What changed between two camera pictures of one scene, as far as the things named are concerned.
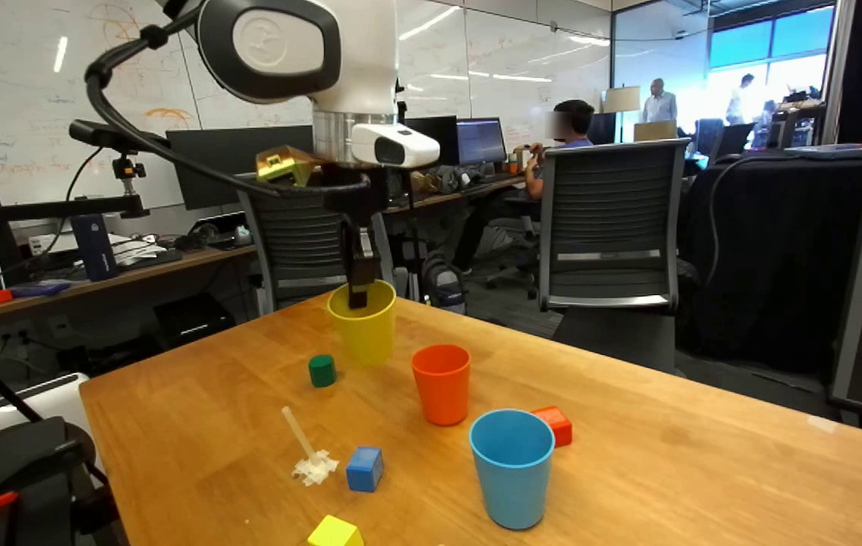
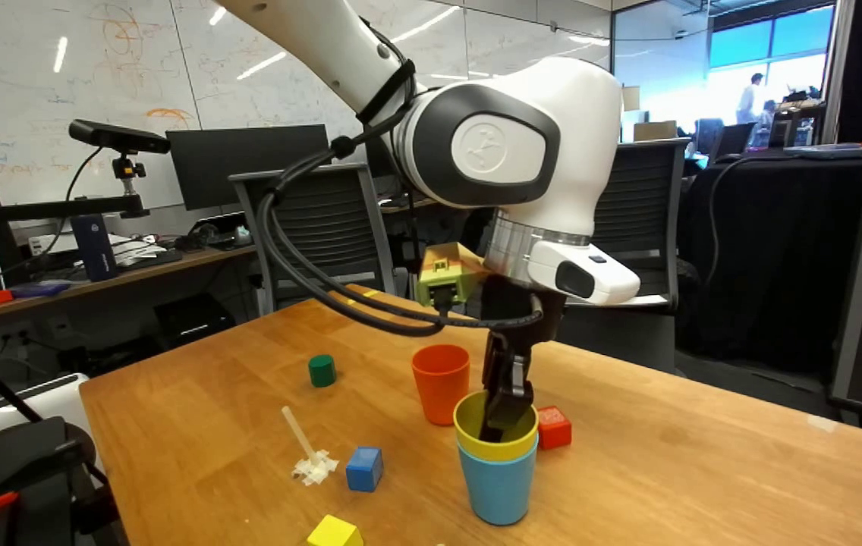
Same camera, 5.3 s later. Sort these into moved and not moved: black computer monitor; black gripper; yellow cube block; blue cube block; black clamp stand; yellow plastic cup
Moved: yellow plastic cup; black gripper
Not moved: yellow cube block; black clamp stand; blue cube block; black computer monitor
